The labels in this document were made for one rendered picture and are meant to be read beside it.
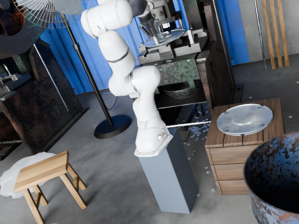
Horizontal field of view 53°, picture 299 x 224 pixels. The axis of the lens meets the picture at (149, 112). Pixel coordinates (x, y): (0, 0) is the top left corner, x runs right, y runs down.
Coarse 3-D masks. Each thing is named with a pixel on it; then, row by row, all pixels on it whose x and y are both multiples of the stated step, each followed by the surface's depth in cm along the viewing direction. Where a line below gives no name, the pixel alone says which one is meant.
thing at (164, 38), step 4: (164, 32) 209; (172, 32) 202; (176, 32) 199; (180, 32) 195; (160, 36) 201; (164, 36) 197; (168, 36) 194; (172, 36) 192; (176, 36) 189; (180, 36) 186; (148, 40) 205; (152, 40) 201; (160, 40) 192; (164, 40) 190; (168, 40) 187; (172, 40) 184; (144, 44) 199; (148, 44) 195; (152, 44) 191; (156, 44) 188; (160, 44) 184
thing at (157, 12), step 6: (150, 0) 191; (156, 0) 189; (162, 0) 188; (150, 6) 191; (156, 6) 191; (162, 6) 187; (168, 6) 189; (156, 12) 190; (162, 12) 189; (168, 12) 191; (174, 12) 199; (156, 18) 192; (162, 18) 191
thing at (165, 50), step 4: (164, 44) 182; (168, 44) 182; (172, 44) 195; (148, 48) 187; (152, 48) 184; (156, 48) 183; (160, 48) 195; (164, 48) 194; (168, 48) 194; (172, 48) 194; (160, 52) 197; (164, 52) 196; (168, 52) 195; (172, 52) 194; (160, 56) 199; (164, 56) 197; (168, 56) 197; (172, 56) 196
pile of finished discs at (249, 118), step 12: (240, 108) 171; (252, 108) 166; (264, 108) 162; (228, 120) 164; (240, 120) 159; (252, 120) 156; (264, 120) 153; (228, 132) 153; (240, 132) 151; (252, 132) 148
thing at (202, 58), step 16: (208, 0) 216; (208, 16) 216; (208, 32) 219; (208, 48) 200; (208, 64) 186; (224, 64) 237; (208, 80) 183; (224, 80) 229; (208, 96) 189; (224, 96) 222; (240, 96) 252
